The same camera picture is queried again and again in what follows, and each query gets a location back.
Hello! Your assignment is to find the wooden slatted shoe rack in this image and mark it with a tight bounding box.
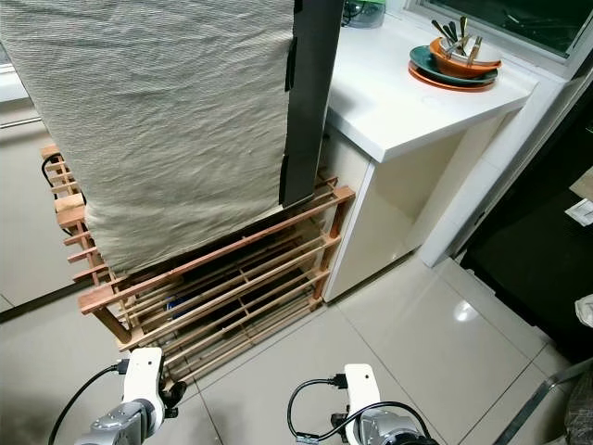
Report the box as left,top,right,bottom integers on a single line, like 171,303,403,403
40,143,357,384

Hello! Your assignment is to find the grey metal bar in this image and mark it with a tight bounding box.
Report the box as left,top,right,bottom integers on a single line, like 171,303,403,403
491,356,593,445

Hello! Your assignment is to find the beige kitchen drawer cabinet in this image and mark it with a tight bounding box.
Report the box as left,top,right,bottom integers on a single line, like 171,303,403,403
0,65,92,312

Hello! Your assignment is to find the large black cabinet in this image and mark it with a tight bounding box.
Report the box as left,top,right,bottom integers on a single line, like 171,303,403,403
458,82,593,364

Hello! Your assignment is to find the beige striped cloth cover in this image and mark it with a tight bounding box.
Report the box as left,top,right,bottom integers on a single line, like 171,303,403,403
0,0,298,277

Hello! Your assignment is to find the tall black appliance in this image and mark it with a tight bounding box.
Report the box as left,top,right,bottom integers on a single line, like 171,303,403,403
278,0,347,208

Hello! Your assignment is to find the white paper sheet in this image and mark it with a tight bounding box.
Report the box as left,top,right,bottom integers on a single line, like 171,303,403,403
565,170,593,229

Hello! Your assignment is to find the white counter cabinet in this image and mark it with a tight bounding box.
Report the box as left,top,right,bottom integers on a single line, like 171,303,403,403
319,0,593,304

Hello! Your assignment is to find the orange flat plate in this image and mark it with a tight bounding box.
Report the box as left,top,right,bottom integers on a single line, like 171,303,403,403
407,59,498,93

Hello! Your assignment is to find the dark green plate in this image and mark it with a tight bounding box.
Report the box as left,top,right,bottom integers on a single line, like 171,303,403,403
409,44,499,87

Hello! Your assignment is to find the orange bowl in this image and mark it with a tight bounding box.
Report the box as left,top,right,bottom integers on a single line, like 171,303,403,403
429,36,503,79

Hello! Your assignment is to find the green glass jar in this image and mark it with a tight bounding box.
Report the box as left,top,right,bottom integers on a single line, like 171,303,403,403
342,0,387,30

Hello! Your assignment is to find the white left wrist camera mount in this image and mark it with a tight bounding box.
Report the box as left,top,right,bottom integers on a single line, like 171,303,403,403
123,347,165,410

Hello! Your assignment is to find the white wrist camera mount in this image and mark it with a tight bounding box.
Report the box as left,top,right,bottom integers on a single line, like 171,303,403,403
341,363,383,420
123,347,165,410

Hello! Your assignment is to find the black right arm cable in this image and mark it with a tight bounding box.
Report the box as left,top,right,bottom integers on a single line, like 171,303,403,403
284,373,438,445

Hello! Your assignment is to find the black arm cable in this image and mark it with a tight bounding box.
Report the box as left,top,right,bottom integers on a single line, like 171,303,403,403
47,360,132,445
284,373,438,445

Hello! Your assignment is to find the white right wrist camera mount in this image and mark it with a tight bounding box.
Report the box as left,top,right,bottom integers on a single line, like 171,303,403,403
341,363,383,420

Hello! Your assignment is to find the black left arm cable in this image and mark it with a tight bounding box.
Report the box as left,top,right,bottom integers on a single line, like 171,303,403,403
47,360,132,445

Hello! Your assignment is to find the black power cable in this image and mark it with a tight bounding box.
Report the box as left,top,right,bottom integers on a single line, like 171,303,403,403
42,153,90,207

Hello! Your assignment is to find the silver drawer handle bar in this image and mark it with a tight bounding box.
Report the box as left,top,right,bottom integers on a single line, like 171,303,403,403
0,114,48,129

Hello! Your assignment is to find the dark-handled cutlery piece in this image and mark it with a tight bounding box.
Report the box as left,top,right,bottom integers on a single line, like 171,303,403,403
430,19,455,47

